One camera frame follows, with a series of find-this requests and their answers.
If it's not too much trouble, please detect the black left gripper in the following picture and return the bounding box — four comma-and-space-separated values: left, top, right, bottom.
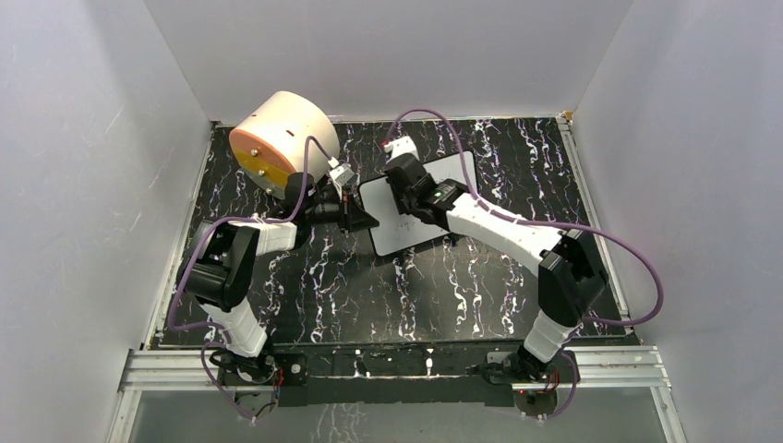
307, 188, 380, 237

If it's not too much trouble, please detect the small white whiteboard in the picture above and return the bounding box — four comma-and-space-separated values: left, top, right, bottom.
359, 150, 476, 257

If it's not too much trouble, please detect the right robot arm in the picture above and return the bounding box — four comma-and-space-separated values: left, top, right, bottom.
384, 153, 608, 382

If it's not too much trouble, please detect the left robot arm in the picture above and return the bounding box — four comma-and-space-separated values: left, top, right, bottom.
175, 171, 379, 384

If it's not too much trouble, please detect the cream round drawer box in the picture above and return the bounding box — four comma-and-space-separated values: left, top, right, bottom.
229, 91, 341, 198

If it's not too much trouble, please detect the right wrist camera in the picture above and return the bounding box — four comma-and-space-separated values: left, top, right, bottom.
382, 136, 419, 160

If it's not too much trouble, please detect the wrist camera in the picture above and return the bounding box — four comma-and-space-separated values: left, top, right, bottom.
382, 136, 419, 160
328, 158, 355, 189

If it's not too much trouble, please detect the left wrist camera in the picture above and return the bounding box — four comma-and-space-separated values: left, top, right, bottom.
328, 158, 355, 189

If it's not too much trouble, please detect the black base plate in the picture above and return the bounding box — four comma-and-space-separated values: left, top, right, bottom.
208, 339, 581, 414

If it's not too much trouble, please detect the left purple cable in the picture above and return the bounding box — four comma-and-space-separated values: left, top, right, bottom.
168, 135, 338, 423

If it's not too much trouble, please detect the aluminium frame rail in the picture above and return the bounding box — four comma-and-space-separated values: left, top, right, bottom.
108, 341, 685, 442

